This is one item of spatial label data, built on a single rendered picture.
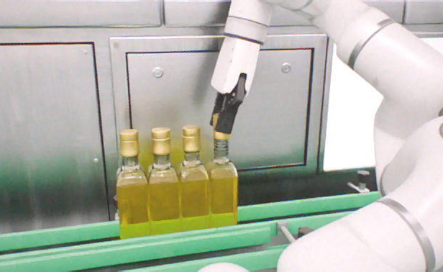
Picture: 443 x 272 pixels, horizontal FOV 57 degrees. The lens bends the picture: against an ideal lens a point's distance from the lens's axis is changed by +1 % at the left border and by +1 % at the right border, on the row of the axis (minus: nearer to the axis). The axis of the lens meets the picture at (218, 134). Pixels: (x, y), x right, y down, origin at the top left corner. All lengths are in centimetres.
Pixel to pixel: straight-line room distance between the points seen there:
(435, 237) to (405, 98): 19
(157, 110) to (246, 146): 22
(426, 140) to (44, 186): 76
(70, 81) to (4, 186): 27
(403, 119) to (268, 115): 40
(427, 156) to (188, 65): 53
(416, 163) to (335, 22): 32
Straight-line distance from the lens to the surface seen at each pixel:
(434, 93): 56
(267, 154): 95
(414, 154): 49
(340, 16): 72
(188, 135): 74
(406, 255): 43
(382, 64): 57
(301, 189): 107
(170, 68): 85
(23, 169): 96
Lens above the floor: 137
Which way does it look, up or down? 17 degrees down
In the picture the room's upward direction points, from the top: straight up
